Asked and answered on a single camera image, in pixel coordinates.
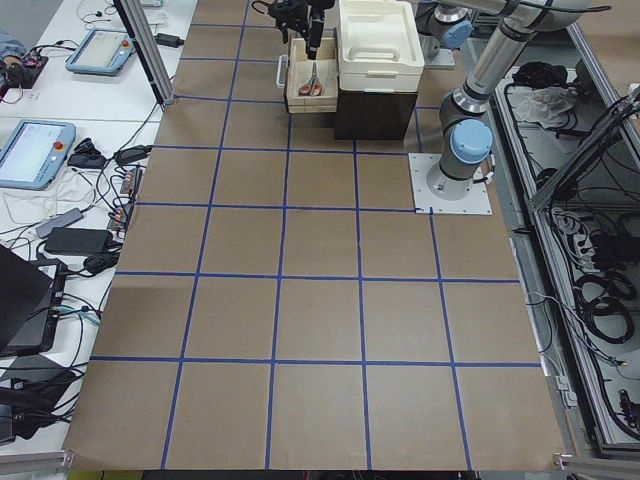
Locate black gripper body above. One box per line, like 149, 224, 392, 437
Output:
308, 0, 335, 18
269, 0, 309, 43

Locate wooden drawer with white handle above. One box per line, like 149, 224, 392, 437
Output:
277, 37, 338, 114

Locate orange grey handled scissors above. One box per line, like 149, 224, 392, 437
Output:
298, 62, 323, 97

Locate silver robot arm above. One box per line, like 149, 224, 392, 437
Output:
416, 0, 611, 201
252, 1, 472, 55

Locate dark brown drawer cabinet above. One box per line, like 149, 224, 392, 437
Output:
334, 90, 418, 140

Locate white plastic tray bin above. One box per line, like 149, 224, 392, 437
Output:
337, 1, 424, 93

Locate blue teach pendant far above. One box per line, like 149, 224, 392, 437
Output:
65, 28, 134, 77

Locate blue teach pendant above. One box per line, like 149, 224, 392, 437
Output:
1, 119, 76, 191
65, 28, 134, 77

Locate white crumpled cloth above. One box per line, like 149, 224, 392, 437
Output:
514, 86, 578, 129

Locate grey usb hub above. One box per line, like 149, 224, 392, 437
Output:
35, 208, 84, 239

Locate blue teach pendant near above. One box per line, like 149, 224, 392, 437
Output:
1, 119, 76, 191

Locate black power adapter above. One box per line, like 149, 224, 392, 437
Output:
44, 228, 113, 256

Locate black laptop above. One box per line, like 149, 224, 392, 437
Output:
1, 247, 65, 358

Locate aluminium frame post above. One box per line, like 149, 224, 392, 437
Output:
113, 0, 174, 108

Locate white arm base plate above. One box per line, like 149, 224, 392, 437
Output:
408, 153, 492, 216

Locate black coiled cable bundle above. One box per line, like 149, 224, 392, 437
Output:
572, 274, 636, 346

